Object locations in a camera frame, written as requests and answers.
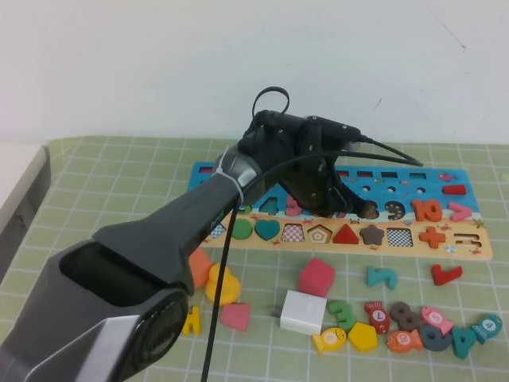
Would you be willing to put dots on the orange plus sign piece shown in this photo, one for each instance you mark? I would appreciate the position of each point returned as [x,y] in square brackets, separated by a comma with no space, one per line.
[432,237]

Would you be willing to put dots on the yellow H-shaped piece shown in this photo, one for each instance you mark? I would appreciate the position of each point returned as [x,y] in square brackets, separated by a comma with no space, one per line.
[194,320]

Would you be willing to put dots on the green number three piece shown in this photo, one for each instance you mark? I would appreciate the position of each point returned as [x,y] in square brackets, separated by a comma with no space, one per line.
[338,306]

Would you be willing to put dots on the brown number eight piece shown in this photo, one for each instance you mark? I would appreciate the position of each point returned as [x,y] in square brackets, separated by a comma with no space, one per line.
[405,316]

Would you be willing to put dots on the yellow fish piece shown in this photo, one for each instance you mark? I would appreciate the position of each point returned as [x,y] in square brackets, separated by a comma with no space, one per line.
[330,339]

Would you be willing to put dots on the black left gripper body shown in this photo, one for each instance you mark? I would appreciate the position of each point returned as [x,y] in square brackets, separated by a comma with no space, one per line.
[290,151]

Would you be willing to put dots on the grey-blue number nine piece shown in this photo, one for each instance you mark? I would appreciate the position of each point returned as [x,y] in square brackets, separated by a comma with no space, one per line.
[442,343]

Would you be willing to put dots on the teal heart piece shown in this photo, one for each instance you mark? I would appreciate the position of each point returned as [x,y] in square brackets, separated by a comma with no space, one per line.
[266,228]

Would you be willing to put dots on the white USB charger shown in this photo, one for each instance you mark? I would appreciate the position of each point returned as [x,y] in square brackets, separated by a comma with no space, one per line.
[303,313]

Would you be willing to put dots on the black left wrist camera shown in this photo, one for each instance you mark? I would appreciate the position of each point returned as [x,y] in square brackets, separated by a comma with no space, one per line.
[334,129]

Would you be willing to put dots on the red number seven piece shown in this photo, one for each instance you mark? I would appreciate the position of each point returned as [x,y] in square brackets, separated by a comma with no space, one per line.
[438,277]

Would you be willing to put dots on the pink fish piece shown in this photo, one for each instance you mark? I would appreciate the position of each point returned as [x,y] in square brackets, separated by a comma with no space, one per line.
[436,317]

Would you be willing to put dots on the red triangle piece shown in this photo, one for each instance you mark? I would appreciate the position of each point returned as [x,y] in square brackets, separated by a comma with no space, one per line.
[346,238]

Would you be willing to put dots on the teal number four piece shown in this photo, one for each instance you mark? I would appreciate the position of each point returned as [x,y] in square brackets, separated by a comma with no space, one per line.
[461,351]

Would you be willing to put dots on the yellow rubber duck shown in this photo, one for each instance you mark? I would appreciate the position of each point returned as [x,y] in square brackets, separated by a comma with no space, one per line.
[230,288]

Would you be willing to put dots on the red fish piece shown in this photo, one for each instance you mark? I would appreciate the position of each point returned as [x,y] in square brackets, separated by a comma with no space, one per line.
[378,315]

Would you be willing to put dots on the wooden number puzzle board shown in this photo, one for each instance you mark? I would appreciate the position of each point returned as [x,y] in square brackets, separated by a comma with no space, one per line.
[431,185]

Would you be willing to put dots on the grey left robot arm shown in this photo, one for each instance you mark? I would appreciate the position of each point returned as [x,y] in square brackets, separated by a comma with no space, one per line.
[119,258]

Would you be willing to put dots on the yellow pentagon piece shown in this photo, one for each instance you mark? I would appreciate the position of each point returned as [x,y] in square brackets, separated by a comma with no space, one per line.
[362,338]

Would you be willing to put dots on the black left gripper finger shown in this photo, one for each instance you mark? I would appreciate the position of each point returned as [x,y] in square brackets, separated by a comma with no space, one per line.
[354,199]
[334,209]

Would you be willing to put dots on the teal number two piece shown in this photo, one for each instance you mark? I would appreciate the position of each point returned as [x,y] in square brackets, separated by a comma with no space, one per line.
[371,275]

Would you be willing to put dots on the white zip tie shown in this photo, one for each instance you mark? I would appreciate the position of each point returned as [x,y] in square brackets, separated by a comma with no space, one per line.
[238,187]

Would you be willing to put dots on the orange foam cube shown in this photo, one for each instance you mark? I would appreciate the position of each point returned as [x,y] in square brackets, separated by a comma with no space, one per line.
[200,266]

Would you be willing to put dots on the pink greater-than sign piece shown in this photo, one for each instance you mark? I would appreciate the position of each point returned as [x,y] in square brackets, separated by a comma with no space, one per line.
[466,212]

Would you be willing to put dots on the brown star piece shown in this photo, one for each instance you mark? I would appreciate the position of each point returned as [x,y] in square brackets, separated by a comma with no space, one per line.
[372,235]

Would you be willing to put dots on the green checked tablecloth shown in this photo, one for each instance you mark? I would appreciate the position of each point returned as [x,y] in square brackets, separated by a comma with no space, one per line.
[397,366]

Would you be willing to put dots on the orange number ten piece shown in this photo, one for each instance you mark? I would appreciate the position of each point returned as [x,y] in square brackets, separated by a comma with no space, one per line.
[417,211]

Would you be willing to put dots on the orange fish piece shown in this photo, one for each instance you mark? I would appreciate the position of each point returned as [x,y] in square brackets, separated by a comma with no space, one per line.
[402,339]

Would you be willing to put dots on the pink trapezoid piece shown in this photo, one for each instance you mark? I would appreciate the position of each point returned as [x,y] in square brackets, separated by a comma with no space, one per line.
[235,317]

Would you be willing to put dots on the white side cabinet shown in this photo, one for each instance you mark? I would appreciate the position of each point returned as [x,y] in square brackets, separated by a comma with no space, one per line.
[16,171]

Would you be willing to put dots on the magenta foam cube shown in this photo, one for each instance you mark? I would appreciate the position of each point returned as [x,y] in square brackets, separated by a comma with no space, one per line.
[317,277]

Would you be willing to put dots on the pink number five piece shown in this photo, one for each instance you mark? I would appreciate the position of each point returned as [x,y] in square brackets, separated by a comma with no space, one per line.
[293,211]

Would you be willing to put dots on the teal fish piece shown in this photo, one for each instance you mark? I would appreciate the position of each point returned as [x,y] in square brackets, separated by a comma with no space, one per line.
[488,324]

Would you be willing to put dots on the green circle piece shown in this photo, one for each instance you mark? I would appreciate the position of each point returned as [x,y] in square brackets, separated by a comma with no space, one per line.
[242,231]

